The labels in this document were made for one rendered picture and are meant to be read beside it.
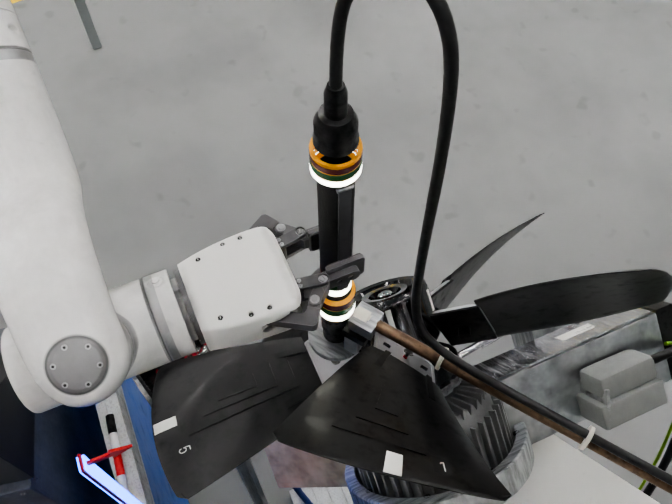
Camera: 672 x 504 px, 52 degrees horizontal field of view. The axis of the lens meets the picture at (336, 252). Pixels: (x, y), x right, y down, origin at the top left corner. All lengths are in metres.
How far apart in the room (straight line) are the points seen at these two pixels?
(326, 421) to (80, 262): 0.28
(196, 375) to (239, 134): 1.86
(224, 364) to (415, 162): 1.80
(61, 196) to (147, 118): 2.28
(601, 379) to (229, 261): 0.57
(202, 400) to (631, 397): 0.59
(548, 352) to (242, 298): 0.54
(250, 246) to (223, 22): 2.60
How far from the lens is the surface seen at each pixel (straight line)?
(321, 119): 0.52
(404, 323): 0.90
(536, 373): 1.03
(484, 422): 0.96
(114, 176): 2.73
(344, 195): 0.57
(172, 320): 0.63
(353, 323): 0.77
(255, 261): 0.65
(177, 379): 1.00
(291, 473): 1.13
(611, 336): 1.09
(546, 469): 1.00
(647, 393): 1.07
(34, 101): 0.66
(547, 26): 3.30
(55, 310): 0.56
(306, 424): 0.68
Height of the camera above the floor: 2.06
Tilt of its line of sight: 59 degrees down
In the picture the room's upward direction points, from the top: straight up
